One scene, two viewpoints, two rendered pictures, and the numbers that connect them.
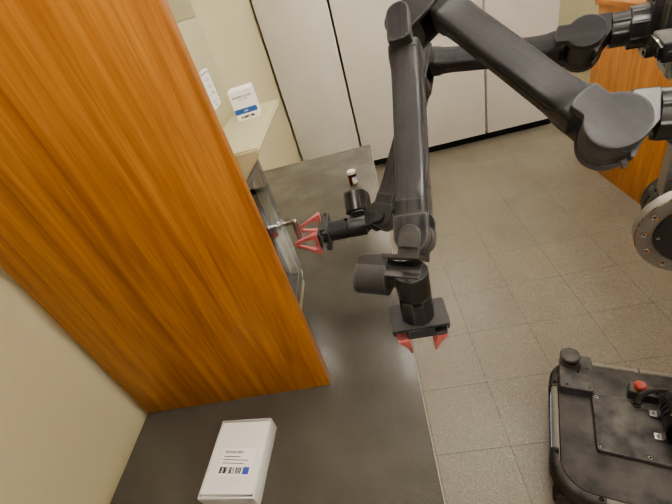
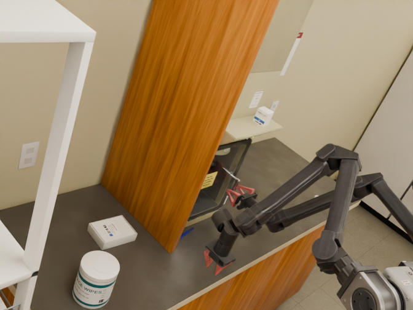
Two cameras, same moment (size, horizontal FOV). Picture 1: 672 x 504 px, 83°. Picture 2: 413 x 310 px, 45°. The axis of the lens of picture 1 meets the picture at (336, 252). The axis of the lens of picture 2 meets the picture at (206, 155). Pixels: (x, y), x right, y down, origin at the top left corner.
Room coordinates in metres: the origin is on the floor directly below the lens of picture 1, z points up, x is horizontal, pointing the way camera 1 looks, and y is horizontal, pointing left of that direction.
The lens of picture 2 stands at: (-0.89, -0.48, 2.31)
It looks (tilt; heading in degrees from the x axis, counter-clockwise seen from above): 29 degrees down; 22
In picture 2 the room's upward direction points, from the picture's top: 22 degrees clockwise
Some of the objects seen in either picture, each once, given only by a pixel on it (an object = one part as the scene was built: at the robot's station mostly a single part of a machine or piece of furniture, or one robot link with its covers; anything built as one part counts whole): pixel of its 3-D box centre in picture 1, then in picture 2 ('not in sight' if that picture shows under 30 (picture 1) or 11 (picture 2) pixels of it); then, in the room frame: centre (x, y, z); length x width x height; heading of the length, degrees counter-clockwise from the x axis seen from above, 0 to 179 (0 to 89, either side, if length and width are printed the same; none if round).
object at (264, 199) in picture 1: (274, 251); (214, 181); (0.83, 0.15, 1.19); 0.30 x 0.01 x 0.40; 169
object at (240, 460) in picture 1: (240, 460); (112, 232); (0.45, 0.33, 0.96); 0.16 x 0.12 x 0.04; 165
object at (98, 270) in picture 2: not in sight; (95, 279); (0.17, 0.16, 1.02); 0.13 x 0.13 x 0.15
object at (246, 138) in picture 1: (253, 148); (246, 135); (0.82, 0.10, 1.46); 0.32 x 0.12 x 0.10; 170
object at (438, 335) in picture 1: (426, 332); (217, 263); (0.47, -0.12, 1.14); 0.07 x 0.07 x 0.09; 80
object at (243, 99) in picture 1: (244, 102); (263, 116); (0.88, 0.09, 1.54); 0.05 x 0.05 x 0.06; 87
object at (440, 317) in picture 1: (416, 306); (222, 247); (0.48, -0.11, 1.21); 0.10 x 0.07 x 0.07; 80
